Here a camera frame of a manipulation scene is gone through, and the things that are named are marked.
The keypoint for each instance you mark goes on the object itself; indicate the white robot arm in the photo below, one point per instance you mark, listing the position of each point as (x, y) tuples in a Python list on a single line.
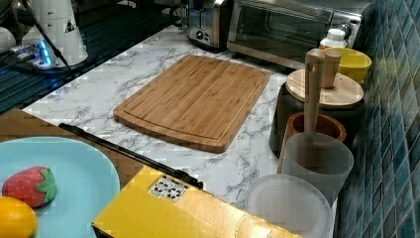
[(42, 33)]

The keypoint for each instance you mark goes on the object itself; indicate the silver two-slot toaster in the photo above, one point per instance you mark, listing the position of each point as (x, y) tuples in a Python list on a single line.
[(209, 23)]

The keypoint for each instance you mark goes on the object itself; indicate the silver toaster oven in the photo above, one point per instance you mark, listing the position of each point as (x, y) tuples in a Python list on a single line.
[(283, 31)]

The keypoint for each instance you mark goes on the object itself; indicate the bamboo cutting board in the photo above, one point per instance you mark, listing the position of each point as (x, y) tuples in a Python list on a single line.
[(198, 102)]

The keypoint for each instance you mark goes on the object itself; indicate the yellow cereal box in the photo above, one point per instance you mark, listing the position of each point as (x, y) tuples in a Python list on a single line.
[(155, 205)]

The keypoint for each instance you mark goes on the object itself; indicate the round clear plastic lid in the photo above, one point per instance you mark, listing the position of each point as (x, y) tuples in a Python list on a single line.
[(291, 203)]

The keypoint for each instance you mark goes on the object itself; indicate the brown wooden utensil cup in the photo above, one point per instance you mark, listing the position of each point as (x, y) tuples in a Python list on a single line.
[(325, 125)]

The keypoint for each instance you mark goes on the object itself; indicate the frosted plastic cup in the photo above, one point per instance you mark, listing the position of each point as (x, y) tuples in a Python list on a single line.
[(321, 160)]

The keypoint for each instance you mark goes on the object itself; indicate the dark jar with wooden lid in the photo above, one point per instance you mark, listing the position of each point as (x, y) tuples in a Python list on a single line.
[(342, 101)]

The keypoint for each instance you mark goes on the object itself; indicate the light blue plate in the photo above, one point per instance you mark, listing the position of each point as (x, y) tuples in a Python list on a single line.
[(86, 182)]

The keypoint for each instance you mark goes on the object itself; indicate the white bottle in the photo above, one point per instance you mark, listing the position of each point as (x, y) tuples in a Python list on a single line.
[(335, 39)]

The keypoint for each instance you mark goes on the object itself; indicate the yellow mug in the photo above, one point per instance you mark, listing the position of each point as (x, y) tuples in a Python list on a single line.
[(354, 64)]

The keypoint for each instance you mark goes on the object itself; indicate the red toy strawberry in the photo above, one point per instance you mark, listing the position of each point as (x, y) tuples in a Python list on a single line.
[(35, 186)]

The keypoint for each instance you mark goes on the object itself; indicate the wooden serving tray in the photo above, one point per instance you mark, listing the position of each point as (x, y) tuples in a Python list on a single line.
[(16, 124)]

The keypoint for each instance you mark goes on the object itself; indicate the orange toy fruit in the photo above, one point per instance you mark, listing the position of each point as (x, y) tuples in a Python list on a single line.
[(17, 219)]

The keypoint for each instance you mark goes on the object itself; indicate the black tray handle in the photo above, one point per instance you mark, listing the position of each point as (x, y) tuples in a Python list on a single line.
[(178, 174)]

